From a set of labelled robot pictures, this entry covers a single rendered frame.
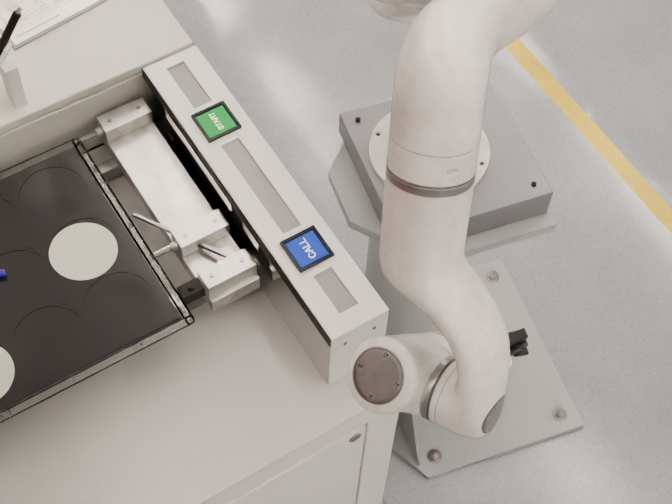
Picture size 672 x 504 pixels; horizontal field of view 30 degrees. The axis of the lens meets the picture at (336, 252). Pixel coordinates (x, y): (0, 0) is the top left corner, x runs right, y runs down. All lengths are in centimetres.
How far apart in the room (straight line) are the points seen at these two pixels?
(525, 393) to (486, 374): 144
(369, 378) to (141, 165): 73
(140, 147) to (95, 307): 30
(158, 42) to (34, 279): 43
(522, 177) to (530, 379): 88
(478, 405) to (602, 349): 154
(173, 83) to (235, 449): 57
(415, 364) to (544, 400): 143
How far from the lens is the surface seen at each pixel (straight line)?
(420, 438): 268
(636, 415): 280
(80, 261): 185
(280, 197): 182
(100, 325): 180
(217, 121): 189
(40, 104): 194
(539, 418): 273
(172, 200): 192
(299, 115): 311
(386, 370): 134
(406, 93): 119
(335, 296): 173
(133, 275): 183
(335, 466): 194
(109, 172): 200
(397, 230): 126
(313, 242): 177
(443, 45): 117
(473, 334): 129
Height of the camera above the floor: 247
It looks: 59 degrees down
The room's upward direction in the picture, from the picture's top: 4 degrees clockwise
